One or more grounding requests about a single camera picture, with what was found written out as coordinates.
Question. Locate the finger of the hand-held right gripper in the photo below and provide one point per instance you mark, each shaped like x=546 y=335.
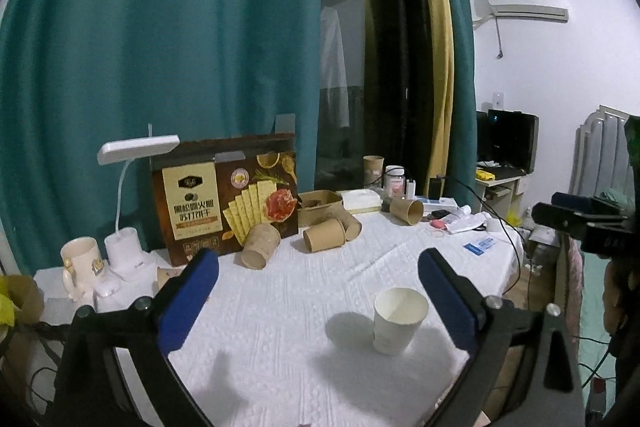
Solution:
x=555 y=214
x=575 y=201

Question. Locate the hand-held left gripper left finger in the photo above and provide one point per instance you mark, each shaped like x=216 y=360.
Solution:
x=189 y=294

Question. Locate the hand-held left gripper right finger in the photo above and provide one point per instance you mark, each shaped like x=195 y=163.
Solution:
x=447 y=302

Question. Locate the white paper cup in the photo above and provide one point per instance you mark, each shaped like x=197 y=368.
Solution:
x=399 y=322

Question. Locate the brown paper cup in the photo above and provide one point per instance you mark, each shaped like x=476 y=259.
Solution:
x=325 y=235
x=353 y=227
x=407 y=210
x=166 y=277
x=373 y=170
x=260 y=247

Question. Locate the white radiator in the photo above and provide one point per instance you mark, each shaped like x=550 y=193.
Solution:
x=600 y=157

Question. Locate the light wooden computer desk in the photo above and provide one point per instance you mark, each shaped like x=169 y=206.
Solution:
x=500 y=187

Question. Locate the blue card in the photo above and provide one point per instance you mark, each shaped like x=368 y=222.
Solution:
x=477 y=247

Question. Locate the pink small object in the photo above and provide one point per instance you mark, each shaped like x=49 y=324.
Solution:
x=440 y=224

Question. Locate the white desk lamp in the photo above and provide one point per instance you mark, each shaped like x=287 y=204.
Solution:
x=125 y=247

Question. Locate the black monitor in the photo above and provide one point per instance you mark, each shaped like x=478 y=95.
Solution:
x=510 y=139

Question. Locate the brown cracker box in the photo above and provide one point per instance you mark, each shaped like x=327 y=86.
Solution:
x=225 y=202

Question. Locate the cream ceramic mug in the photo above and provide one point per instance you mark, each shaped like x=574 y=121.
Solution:
x=82 y=264

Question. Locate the black power bank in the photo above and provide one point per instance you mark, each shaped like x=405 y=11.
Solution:
x=436 y=189

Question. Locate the small white bottle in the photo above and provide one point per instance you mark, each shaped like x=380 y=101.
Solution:
x=410 y=189

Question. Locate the white tissue box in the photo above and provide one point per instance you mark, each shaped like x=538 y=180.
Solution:
x=361 y=201

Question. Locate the clear pill bottle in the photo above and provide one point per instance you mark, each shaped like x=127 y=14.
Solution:
x=394 y=179

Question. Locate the brown paper bowl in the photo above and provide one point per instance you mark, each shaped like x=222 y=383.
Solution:
x=320 y=205

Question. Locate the narrow teal curtain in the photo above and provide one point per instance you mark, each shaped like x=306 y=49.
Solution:
x=457 y=72

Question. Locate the yellow plastic bag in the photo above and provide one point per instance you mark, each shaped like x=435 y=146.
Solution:
x=7 y=304

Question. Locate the yellow curtain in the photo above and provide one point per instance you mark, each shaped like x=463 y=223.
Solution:
x=435 y=57

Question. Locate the white air conditioner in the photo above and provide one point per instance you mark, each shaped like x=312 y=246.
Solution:
x=520 y=7

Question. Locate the wide teal curtain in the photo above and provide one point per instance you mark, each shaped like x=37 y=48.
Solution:
x=165 y=57

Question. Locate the dark glass window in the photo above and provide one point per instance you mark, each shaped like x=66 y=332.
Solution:
x=370 y=57

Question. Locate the white wall socket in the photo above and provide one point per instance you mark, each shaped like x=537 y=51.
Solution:
x=497 y=99

